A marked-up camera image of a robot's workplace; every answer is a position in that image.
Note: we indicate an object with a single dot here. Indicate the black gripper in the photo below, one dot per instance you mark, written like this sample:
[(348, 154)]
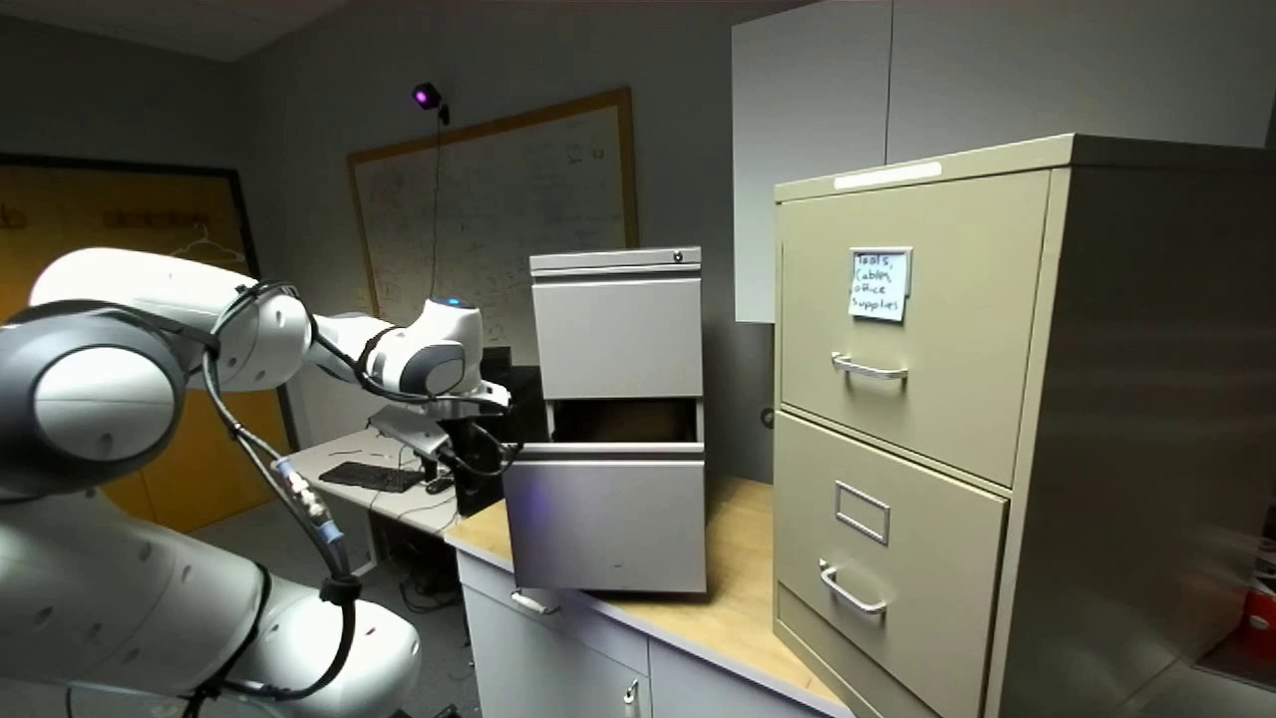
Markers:
[(478, 439)]

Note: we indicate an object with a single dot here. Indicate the grey filing cabinet drawer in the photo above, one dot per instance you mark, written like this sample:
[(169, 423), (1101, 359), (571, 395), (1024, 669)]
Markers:
[(604, 524)]

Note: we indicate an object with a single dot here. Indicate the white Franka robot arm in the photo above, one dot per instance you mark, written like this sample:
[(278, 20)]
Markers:
[(120, 612)]

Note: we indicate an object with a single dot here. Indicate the silver cabinet pull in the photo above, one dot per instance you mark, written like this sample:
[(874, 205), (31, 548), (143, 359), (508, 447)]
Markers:
[(535, 602), (633, 699)]

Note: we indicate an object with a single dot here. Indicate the small grey filing cabinet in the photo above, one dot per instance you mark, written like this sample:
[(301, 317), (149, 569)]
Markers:
[(612, 261)]

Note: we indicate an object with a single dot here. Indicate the grey counter base cabinet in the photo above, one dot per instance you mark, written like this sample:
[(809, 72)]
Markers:
[(531, 662)]

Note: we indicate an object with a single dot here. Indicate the round cabinet lock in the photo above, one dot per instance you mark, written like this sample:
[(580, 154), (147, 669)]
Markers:
[(688, 255)]

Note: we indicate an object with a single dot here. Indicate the beige drawer with white label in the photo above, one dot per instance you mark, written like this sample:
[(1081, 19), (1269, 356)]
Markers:
[(959, 399)]

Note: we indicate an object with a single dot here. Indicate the beige drawer with empty label holder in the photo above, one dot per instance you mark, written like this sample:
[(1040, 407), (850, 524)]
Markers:
[(930, 625)]

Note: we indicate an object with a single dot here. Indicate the tall beige filing cabinet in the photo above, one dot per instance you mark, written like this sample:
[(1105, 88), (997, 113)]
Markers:
[(1144, 399)]

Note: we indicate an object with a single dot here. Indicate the black keyboard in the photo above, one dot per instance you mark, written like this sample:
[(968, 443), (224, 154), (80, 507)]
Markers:
[(370, 477)]

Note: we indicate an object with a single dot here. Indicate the white office desk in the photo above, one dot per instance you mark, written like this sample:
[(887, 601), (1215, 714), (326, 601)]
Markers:
[(352, 447)]

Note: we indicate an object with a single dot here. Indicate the wood framed whiteboard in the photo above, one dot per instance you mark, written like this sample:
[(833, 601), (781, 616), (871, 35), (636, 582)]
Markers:
[(503, 199)]

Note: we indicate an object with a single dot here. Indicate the metal label holder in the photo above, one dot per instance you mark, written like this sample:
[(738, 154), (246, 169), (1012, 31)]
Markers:
[(863, 513)]

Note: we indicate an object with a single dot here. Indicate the white handwritten label card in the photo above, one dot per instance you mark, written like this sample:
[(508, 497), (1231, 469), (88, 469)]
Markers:
[(881, 283)]

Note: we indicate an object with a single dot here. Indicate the red object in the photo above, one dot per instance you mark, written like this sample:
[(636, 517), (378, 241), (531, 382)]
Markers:
[(1263, 616)]

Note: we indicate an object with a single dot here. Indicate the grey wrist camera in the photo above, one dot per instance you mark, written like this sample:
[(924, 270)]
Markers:
[(406, 432)]

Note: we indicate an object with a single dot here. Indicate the black camera with purple light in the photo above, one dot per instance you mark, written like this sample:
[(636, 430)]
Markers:
[(429, 96)]

